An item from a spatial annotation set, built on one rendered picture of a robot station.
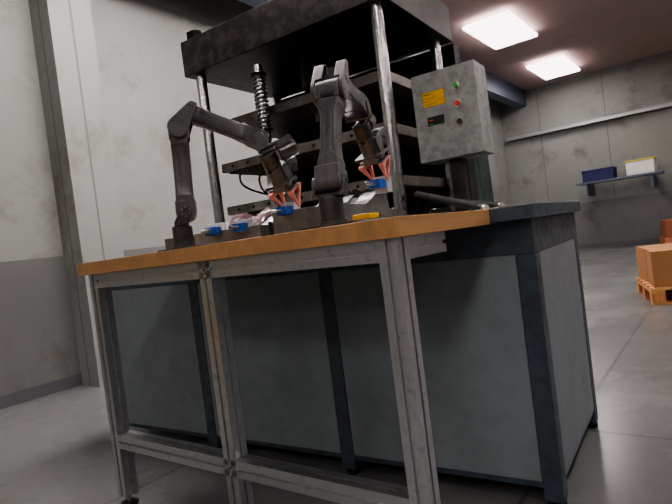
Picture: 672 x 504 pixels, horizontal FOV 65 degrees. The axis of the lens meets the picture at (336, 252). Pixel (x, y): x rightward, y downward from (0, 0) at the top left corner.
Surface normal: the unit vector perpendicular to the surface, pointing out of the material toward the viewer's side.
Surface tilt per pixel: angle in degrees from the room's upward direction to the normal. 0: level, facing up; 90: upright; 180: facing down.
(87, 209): 90
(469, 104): 90
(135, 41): 90
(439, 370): 90
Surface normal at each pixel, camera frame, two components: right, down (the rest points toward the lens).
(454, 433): -0.55, 0.09
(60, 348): 0.80, -0.09
